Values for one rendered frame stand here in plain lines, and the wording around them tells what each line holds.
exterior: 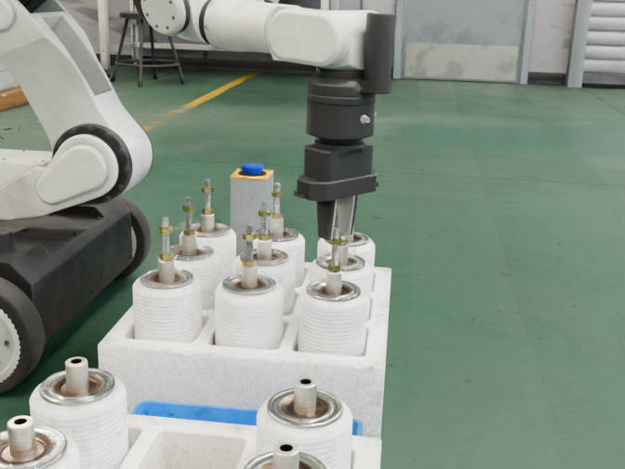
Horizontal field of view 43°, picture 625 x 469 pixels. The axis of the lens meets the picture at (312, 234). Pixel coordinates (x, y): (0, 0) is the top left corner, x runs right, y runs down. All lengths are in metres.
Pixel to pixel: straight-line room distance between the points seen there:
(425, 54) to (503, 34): 0.58
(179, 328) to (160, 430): 0.24
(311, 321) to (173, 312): 0.19
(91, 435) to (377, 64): 0.53
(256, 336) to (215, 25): 0.42
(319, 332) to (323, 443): 0.32
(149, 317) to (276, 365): 0.19
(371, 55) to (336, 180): 0.16
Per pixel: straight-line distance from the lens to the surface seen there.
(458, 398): 1.37
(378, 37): 0.97
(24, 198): 1.49
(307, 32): 0.98
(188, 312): 1.11
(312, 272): 1.18
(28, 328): 1.32
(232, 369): 1.07
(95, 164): 1.39
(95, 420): 0.83
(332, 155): 0.99
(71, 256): 1.48
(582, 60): 6.14
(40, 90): 1.46
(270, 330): 1.09
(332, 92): 0.98
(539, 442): 1.28
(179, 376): 1.10
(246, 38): 1.07
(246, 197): 1.46
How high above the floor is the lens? 0.65
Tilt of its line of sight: 18 degrees down
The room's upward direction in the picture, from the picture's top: 2 degrees clockwise
